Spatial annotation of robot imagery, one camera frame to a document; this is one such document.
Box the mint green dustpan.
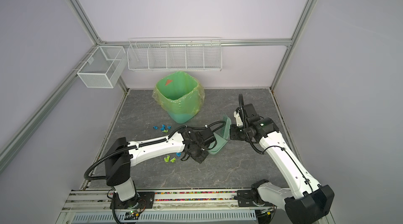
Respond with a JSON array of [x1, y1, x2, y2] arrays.
[[208, 127, 228, 154]]

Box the mint green hand brush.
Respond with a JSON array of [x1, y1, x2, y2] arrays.
[[222, 115, 232, 140]]

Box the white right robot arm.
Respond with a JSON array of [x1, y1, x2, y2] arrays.
[[230, 95, 335, 224]]

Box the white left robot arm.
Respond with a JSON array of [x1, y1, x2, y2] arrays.
[[84, 120, 228, 202]]

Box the blue green scraps near bin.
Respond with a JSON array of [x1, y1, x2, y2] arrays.
[[153, 124, 172, 133]]

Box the lime green scrap pair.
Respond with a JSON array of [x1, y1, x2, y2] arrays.
[[164, 155, 176, 163]]

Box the green lined trash bin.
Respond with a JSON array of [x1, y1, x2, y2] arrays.
[[152, 72, 205, 124]]

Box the small white mesh basket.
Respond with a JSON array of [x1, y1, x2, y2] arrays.
[[77, 46, 128, 88]]

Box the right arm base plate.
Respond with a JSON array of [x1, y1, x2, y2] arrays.
[[234, 188, 265, 207]]

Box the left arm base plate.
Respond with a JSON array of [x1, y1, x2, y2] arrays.
[[110, 191, 155, 209]]

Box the long white wire basket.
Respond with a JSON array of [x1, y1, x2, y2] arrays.
[[127, 37, 222, 72]]

